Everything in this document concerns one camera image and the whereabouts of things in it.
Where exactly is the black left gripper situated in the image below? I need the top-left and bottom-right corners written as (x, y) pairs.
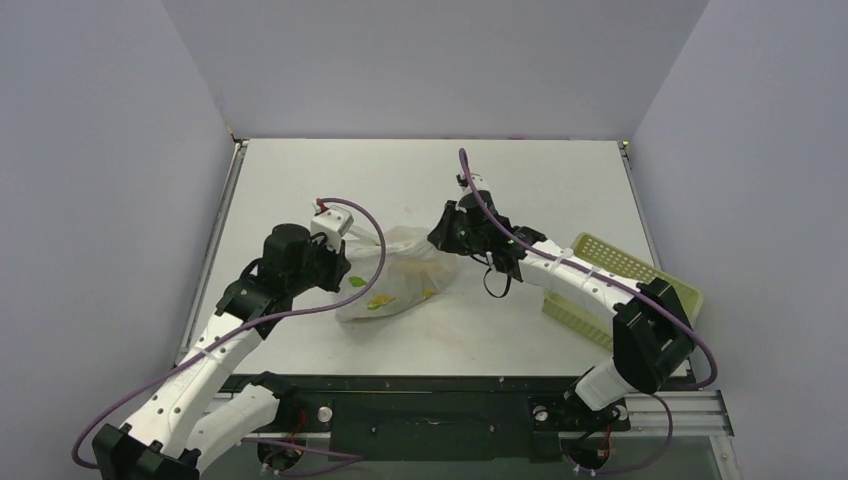
top-left (288, 232), bottom-right (350, 296)

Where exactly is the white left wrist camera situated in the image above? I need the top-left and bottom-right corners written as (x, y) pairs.
top-left (310, 204), bottom-right (354, 244)

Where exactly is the white plastic bag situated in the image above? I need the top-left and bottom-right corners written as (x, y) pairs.
top-left (335, 226), bottom-right (458, 322)

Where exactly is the yellow-green perforated plastic basket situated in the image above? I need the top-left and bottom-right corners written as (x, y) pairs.
top-left (541, 232), bottom-right (706, 352)

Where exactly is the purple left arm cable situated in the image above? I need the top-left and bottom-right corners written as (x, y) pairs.
top-left (71, 197), bottom-right (388, 470)

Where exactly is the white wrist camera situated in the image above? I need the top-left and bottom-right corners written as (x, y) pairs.
top-left (310, 204), bottom-right (354, 244)
top-left (456, 173), bottom-right (490, 196)

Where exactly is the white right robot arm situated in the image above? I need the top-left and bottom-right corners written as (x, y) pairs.
top-left (427, 191), bottom-right (695, 427)

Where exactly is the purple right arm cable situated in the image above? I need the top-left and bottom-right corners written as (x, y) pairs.
top-left (458, 147), bottom-right (719, 391)

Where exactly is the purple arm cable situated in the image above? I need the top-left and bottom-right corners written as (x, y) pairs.
top-left (458, 147), bottom-right (719, 391)
top-left (71, 197), bottom-right (388, 470)

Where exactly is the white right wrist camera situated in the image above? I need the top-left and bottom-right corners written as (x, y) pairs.
top-left (456, 173), bottom-right (490, 196)

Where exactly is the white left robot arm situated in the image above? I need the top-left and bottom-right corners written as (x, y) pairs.
top-left (92, 214), bottom-right (352, 479)

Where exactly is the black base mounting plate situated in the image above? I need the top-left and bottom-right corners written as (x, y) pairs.
top-left (217, 372), bottom-right (630, 462)

